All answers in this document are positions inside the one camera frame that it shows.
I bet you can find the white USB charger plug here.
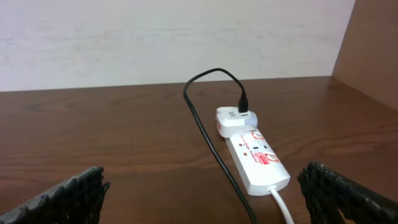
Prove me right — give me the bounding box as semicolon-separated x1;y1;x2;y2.
216;107;258;138

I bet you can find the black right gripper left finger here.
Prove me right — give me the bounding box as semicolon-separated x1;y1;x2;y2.
1;166;110;224

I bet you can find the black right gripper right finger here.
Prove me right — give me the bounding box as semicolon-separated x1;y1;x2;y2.
297;162;397;224

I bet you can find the white power strip cord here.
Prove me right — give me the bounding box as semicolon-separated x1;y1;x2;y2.
267;185;295;224

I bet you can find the white power strip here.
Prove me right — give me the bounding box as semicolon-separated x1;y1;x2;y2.
225;129;290;196

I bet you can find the black USB charging cable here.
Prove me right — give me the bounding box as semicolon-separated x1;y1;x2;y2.
182;67;258;224

